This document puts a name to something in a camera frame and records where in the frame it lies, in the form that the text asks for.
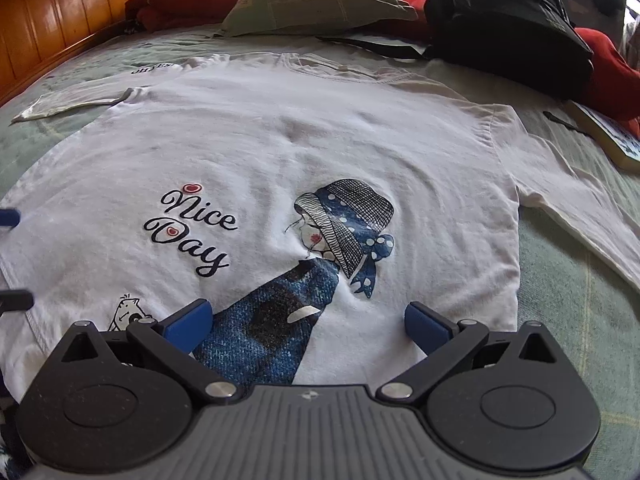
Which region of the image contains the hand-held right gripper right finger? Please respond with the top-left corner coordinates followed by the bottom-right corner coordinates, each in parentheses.
top-left (375, 302), bottom-right (558, 407)

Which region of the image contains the wooden headboard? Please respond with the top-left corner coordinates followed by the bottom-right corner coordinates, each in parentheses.
top-left (0, 0), bottom-right (206, 108)

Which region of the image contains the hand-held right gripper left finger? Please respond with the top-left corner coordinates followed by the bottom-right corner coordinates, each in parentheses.
top-left (60, 301), bottom-right (243, 407)

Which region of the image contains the paperback book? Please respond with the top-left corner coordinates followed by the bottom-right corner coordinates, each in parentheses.
top-left (565, 100), bottom-right (640, 173)

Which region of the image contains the black backpack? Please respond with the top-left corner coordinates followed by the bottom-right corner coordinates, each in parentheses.
top-left (315, 0), bottom-right (596, 106)

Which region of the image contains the white printed t-shirt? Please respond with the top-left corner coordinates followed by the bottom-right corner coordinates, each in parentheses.
top-left (0, 51), bottom-right (640, 401)

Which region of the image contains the dark blue patterned cloth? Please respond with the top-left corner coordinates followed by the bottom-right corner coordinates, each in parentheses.
top-left (0, 392), bottom-right (36, 480)

